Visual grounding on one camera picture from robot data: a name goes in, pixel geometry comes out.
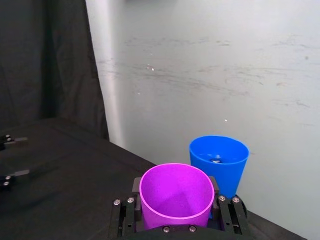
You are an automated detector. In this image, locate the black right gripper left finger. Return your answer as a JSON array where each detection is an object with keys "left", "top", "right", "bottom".
[{"left": 111, "top": 176, "right": 143, "bottom": 238}]

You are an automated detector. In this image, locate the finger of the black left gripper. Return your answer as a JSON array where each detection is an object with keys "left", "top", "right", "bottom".
[
  {"left": 0, "top": 134, "right": 29, "bottom": 151},
  {"left": 0, "top": 169, "right": 31, "bottom": 193}
]

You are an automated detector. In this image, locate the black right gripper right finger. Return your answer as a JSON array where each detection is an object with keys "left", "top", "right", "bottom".
[{"left": 208, "top": 175, "right": 250, "bottom": 236}]

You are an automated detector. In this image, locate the purple plastic cup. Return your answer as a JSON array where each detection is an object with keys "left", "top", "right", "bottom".
[{"left": 138, "top": 162, "right": 215, "bottom": 230}]

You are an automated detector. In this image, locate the blue plastic cup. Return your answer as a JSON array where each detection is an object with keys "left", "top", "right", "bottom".
[{"left": 188, "top": 135, "right": 251, "bottom": 200}]

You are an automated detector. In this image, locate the black table cloth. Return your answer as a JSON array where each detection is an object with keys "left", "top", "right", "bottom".
[{"left": 0, "top": 117, "right": 309, "bottom": 240}]

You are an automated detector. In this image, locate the black hanging curtain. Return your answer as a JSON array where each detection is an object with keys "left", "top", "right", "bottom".
[{"left": 0, "top": 0, "right": 110, "bottom": 141}]

